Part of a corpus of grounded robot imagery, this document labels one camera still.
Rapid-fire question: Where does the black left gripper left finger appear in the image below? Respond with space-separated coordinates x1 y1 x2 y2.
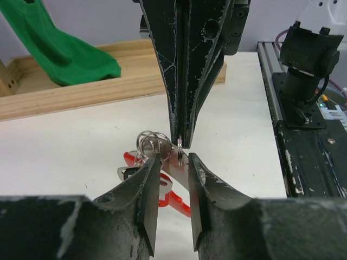
1 154 161 259

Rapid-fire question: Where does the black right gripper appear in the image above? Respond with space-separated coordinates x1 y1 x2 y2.
139 1 250 148

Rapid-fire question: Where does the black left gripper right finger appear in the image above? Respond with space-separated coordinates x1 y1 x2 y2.
189 153 346 259

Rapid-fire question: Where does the metal key organizer red handle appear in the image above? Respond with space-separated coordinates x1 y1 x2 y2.
117 131 191 218

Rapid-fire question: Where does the green shirt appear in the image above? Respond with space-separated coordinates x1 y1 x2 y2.
1 1 121 86

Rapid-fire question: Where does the wooden clothes rack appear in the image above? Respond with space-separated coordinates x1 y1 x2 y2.
0 39 227 121

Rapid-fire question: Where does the aluminium table edge rail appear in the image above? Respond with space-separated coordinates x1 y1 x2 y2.
256 42 285 144

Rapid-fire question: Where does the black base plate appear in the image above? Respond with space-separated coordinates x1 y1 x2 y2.
272 73 347 198

